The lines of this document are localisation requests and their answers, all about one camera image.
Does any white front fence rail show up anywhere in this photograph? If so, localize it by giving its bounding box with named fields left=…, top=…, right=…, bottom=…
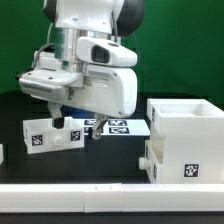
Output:
left=0, top=183, right=224, bottom=213

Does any white left fence piece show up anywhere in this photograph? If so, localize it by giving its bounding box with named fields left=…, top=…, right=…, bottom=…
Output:
left=0, top=144, right=4, bottom=166

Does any white drawer cabinet box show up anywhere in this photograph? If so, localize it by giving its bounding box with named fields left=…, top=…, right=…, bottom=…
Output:
left=147, top=99, right=224, bottom=184

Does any marker tag sheet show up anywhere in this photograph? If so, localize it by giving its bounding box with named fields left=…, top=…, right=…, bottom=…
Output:
left=82, top=118, right=151, bottom=137

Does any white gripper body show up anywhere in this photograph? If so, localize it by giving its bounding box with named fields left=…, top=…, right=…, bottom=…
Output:
left=19, top=64, right=137, bottom=118

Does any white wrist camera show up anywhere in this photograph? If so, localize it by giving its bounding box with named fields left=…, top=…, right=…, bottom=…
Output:
left=76, top=37, right=137, bottom=67

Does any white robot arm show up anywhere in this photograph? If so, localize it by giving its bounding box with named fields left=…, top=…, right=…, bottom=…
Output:
left=18, top=0, right=144, bottom=139

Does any white drawer with knob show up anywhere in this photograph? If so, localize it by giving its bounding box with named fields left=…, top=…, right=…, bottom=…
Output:
left=138, top=140, right=163, bottom=184

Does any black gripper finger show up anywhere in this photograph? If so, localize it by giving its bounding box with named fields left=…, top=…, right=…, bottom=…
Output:
left=48, top=102, right=64, bottom=129
left=91, top=113, right=109, bottom=140

